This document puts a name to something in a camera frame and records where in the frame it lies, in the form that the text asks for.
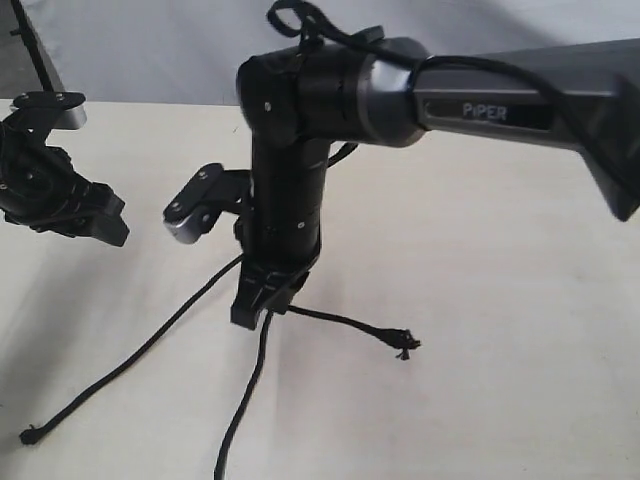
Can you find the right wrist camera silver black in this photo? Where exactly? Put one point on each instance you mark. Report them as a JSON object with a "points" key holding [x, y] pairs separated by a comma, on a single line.
{"points": [[211, 191]]}

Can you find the black stand pole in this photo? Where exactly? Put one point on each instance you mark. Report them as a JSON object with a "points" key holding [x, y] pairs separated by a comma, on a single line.
{"points": [[30, 41]]}

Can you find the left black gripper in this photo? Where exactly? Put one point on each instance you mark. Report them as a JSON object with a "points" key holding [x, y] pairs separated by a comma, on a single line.
{"points": [[41, 190]]}

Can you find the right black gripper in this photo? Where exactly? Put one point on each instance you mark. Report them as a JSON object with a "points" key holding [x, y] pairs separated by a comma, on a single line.
{"points": [[281, 232]]}

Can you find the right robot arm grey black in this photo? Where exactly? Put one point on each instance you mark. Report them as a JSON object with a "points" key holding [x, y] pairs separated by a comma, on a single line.
{"points": [[300, 100]]}

